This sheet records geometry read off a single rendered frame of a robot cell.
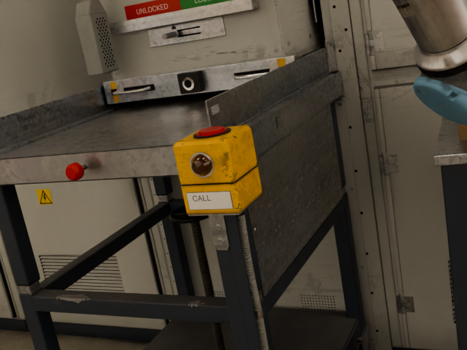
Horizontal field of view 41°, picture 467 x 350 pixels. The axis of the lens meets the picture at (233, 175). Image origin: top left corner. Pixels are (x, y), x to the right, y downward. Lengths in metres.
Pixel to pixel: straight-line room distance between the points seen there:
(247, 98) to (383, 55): 0.52
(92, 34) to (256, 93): 0.52
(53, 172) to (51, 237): 1.05
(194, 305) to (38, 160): 0.41
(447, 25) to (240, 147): 0.33
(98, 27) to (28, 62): 0.28
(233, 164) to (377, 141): 0.93
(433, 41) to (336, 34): 0.73
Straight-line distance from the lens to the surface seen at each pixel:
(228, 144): 0.77
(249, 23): 1.49
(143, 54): 1.64
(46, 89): 1.81
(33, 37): 1.81
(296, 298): 1.92
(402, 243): 1.73
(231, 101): 1.11
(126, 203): 2.04
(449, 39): 0.94
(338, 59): 1.65
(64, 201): 2.19
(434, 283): 1.76
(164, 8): 1.59
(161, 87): 1.61
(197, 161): 0.78
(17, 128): 1.47
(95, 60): 1.59
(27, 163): 1.29
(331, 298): 1.88
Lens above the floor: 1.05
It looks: 15 degrees down
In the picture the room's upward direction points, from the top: 10 degrees counter-clockwise
